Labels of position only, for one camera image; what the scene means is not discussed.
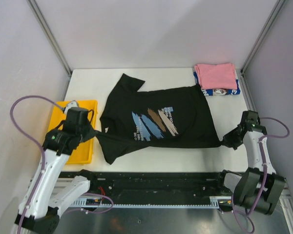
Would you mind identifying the purple cable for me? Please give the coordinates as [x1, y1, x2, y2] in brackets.
[230, 117, 291, 234]
[10, 95, 114, 234]

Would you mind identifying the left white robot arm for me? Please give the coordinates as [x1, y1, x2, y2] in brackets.
[15, 124, 98, 234]

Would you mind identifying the folded pink t-shirt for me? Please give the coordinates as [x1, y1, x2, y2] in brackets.
[194, 63, 237, 90]

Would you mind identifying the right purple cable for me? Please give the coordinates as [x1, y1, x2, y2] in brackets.
[230, 117, 291, 234]

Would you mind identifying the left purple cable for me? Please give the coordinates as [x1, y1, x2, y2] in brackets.
[10, 95, 114, 234]

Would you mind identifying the black printed t-shirt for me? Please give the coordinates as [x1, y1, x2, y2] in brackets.
[96, 74, 221, 164]

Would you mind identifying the yellow plastic bin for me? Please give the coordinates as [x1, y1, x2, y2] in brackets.
[47, 100, 98, 165]

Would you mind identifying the folded blue printed t-shirt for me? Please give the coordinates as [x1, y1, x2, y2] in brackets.
[201, 71, 241, 97]

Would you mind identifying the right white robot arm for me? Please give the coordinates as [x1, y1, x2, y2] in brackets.
[215, 124, 285, 215]

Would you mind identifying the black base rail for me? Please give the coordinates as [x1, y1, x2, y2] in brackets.
[60, 172, 232, 204]

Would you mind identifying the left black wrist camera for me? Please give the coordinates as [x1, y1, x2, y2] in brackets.
[63, 107, 90, 135]

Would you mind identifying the grey slotted cable duct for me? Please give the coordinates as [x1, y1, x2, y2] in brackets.
[69, 197, 219, 209]

